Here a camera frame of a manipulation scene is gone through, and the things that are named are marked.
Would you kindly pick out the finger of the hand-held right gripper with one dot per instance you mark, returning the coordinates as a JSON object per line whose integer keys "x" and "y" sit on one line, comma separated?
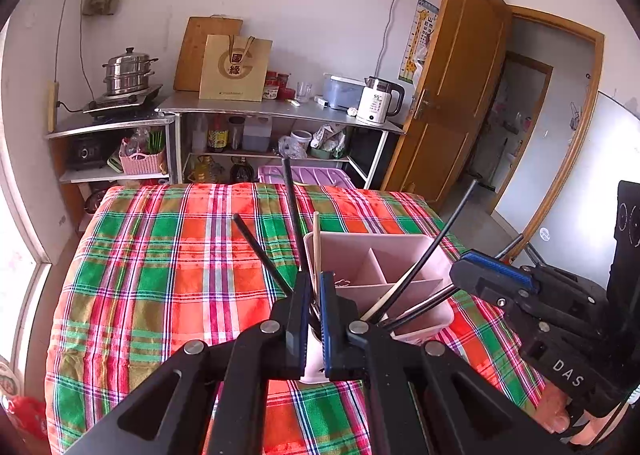
{"x": 490, "y": 275}

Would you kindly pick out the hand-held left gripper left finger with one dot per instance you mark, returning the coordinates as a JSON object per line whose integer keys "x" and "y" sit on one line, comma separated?
{"x": 300, "y": 325}

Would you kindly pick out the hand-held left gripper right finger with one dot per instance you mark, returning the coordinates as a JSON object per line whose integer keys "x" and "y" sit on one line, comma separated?
{"x": 327, "y": 325}

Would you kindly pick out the pink utensil holder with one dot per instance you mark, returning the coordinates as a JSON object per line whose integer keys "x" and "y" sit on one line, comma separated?
{"x": 360, "y": 255}

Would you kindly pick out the person's right hand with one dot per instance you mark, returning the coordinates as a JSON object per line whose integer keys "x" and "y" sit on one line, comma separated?
{"x": 557, "y": 415}

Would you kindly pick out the silver refrigerator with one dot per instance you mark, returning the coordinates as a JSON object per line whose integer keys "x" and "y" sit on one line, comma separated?
{"x": 565, "y": 185}

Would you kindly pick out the purple plastic bin lid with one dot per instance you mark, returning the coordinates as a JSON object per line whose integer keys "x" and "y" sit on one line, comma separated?
{"x": 320, "y": 175}

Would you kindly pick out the red green plaid blanket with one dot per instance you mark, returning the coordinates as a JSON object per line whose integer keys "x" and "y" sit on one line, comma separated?
{"x": 150, "y": 260}

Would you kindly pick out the brown glass bottle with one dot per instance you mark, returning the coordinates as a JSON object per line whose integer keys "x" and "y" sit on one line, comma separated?
{"x": 242, "y": 171}

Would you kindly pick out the black box appliance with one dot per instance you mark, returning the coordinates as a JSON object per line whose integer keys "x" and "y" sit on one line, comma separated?
{"x": 367, "y": 160}

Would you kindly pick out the crumpled plastic bag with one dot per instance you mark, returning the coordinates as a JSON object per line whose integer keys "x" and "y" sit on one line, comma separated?
{"x": 327, "y": 142}

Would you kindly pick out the white cup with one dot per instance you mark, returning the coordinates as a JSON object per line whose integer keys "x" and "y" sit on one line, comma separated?
{"x": 301, "y": 142}

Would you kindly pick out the cooking oil bottle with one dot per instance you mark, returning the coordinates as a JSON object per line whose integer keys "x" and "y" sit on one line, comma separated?
{"x": 202, "y": 170}

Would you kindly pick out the wooden door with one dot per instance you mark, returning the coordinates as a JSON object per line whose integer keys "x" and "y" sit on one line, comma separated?
{"x": 450, "y": 85}

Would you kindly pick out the grey plastic canister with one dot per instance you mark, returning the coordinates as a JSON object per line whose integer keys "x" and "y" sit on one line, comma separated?
{"x": 257, "y": 135}

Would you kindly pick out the dark tall bottle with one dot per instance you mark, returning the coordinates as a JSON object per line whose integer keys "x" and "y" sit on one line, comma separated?
{"x": 236, "y": 135}

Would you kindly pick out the soy sauce bottle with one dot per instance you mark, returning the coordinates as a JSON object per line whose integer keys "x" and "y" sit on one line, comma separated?
{"x": 217, "y": 140}

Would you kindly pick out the white electric kettle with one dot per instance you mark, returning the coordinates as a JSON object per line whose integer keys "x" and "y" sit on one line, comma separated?
{"x": 375, "y": 105}

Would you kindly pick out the white plastic bottle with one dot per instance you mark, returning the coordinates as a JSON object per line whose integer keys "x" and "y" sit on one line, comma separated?
{"x": 199, "y": 135}

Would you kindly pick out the small white box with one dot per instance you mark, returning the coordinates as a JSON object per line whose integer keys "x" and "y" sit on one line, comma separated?
{"x": 320, "y": 101}

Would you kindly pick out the pink woven basket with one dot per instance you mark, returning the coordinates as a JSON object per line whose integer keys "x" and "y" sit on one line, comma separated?
{"x": 142, "y": 164}

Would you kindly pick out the clear drinking glass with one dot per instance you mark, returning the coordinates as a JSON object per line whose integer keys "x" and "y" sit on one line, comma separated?
{"x": 304, "y": 94}

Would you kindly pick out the large metal shelf table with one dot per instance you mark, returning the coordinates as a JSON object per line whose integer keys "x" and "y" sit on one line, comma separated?
{"x": 225, "y": 105}

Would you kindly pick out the rice cooker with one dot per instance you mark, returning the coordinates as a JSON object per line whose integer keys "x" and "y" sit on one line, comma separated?
{"x": 96, "y": 202}

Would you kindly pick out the red lidded jar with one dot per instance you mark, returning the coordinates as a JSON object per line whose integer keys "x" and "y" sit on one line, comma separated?
{"x": 271, "y": 87}
{"x": 283, "y": 85}

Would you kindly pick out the tan paper bag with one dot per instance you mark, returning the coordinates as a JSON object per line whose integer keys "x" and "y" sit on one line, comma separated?
{"x": 235, "y": 70}

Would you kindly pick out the black kitchen appliance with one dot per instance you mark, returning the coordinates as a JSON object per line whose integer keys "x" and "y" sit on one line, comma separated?
{"x": 85, "y": 153}

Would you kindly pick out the small metal shelf table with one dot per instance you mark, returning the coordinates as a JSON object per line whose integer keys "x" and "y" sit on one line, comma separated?
{"x": 100, "y": 127}

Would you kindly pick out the black induction cooker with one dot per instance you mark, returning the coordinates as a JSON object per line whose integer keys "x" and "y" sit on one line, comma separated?
{"x": 120, "y": 104}

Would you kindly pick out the red plastic bag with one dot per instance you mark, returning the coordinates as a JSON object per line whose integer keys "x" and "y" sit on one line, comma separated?
{"x": 27, "y": 415}

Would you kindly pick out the wooden cutting board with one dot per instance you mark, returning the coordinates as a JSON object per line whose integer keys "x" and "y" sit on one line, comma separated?
{"x": 192, "y": 55}

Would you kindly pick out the steel steamer pot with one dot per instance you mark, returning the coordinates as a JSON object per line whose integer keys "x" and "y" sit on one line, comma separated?
{"x": 127, "y": 75}

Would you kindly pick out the wooden power board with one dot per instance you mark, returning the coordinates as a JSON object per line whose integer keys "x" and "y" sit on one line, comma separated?
{"x": 52, "y": 107}

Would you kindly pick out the giraffe wall poster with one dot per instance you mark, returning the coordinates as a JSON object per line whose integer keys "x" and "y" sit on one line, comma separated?
{"x": 417, "y": 45}

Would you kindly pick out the wooden door frame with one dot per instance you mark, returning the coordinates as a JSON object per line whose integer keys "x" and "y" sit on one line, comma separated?
{"x": 550, "y": 19}

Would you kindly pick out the white window frame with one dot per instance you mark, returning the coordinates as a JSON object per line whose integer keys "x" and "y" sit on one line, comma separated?
{"x": 25, "y": 235}

